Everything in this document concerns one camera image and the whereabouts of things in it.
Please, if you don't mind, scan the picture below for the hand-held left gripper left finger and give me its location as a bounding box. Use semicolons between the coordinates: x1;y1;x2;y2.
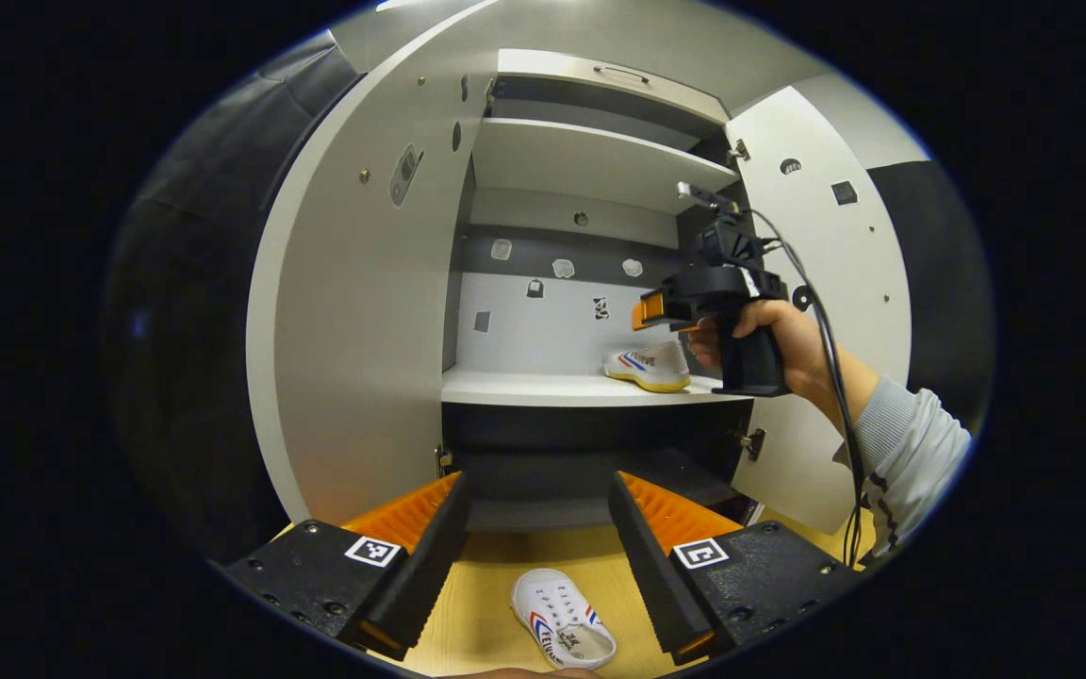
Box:
221;472;471;663

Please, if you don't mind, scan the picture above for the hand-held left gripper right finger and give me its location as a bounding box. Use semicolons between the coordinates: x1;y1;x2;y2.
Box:
608;472;871;667

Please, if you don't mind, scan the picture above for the white striped shoe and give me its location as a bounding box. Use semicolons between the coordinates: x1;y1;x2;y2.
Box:
510;567;618;671
602;339;693;394

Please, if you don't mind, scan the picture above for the white grey shoe cabinet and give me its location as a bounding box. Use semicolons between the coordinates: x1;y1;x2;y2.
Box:
437;47;763;532

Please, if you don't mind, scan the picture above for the cream cabinet drawer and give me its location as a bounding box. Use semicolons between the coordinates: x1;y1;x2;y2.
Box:
496;49;732;124

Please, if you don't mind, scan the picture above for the black backdrop cloth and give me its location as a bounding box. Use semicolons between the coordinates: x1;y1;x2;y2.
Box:
103;28;366;569
867;159;996;437

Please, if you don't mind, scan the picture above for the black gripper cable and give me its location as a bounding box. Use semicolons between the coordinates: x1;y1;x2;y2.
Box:
748;207;870;569

